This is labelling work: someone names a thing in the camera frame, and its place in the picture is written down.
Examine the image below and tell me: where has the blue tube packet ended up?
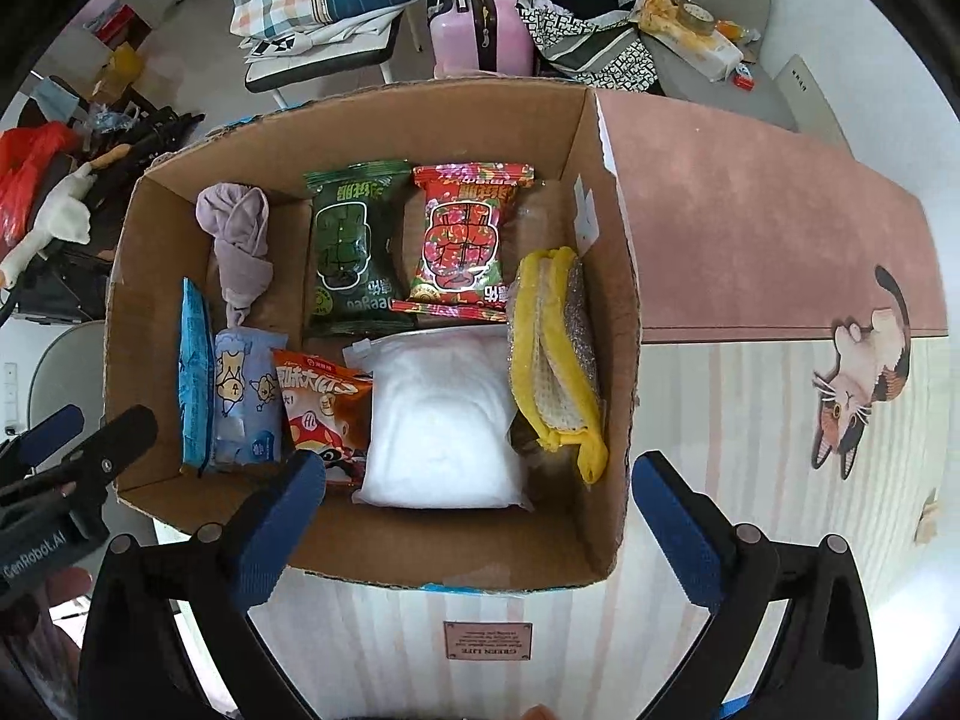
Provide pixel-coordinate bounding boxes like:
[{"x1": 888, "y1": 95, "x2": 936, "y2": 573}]
[{"x1": 178, "y1": 278, "x2": 215, "y2": 476}]

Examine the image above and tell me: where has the light blue cat tissue pack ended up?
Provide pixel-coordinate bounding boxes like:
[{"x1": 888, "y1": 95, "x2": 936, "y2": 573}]
[{"x1": 213, "y1": 327, "x2": 288, "y2": 468}]

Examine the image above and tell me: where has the orange snack packet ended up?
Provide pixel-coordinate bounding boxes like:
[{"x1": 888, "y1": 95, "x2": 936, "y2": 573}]
[{"x1": 272, "y1": 349, "x2": 373, "y2": 488}]

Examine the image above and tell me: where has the yellow banana-shaped sponge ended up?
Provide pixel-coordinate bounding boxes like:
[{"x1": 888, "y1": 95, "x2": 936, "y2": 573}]
[{"x1": 506, "y1": 247, "x2": 608, "y2": 486}]

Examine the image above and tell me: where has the white soft bag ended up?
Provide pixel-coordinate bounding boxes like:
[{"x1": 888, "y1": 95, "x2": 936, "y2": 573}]
[{"x1": 343, "y1": 325, "x2": 529, "y2": 511}]

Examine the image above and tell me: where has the lilac plush cloth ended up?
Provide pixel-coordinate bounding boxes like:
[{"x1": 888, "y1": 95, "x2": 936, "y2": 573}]
[{"x1": 195, "y1": 182, "x2": 274, "y2": 328}]

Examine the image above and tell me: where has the green snack packet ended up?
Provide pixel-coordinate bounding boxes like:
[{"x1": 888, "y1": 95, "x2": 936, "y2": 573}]
[{"x1": 304, "y1": 160, "x2": 413, "y2": 337}]

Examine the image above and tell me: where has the red snack packet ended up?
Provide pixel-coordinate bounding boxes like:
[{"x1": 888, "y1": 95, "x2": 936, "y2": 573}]
[{"x1": 391, "y1": 161, "x2": 535, "y2": 323}]

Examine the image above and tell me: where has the grey chair left of table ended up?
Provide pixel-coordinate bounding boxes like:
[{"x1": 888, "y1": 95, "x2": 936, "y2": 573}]
[{"x1": 28, "y1": 322, "x2": 106, "y2": 440}]

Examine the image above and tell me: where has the black cart with clutter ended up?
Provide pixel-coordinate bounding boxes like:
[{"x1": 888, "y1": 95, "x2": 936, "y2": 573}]
[{"x1": 2, "y1": 106, "x2": 205, "y2": 323}]

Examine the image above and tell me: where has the white goose plush toy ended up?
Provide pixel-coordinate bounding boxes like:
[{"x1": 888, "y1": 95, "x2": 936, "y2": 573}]
[{"x1": 2, "y1": 143, "x2": 132, "y2": 291}]

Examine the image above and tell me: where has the red plastic bag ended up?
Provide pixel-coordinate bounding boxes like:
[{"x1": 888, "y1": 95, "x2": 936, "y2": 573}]
[{"x1": 0, "y1": 121, "x2": 82, "y2": 247}]

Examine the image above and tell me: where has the open cardboard box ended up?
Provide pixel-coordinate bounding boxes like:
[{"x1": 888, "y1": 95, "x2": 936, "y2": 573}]
[{"x1": 104, "y1": 78, "x2": 662, "y2": 592}]

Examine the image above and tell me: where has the folding cot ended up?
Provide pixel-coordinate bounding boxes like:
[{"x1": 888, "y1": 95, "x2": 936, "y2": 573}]
[{"x1": 244, "y1": 7, "x2": 425, "y2": 109}]

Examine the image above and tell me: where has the tape roll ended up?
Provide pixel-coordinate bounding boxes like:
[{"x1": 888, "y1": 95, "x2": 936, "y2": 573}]
[{"x1": 675, "y1": 2, "x2": 716, "y2": 36}]

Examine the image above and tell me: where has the patterned tote bag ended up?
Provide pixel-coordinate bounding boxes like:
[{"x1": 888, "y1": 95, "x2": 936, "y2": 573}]
[{"x1": 516, "y1": 0, "x2": 662, "y2": 94}]

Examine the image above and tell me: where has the pink suitcase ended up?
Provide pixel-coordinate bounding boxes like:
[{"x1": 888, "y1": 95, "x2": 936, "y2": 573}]
[{"x1": 427, "y1": 0, "x2": 534, "y2": 78}]

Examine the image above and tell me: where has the grey armchair in corner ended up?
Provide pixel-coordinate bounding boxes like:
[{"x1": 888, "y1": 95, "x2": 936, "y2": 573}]
[{"x1": 643, "y1": 0, "x2": 797, "y2": 132}]

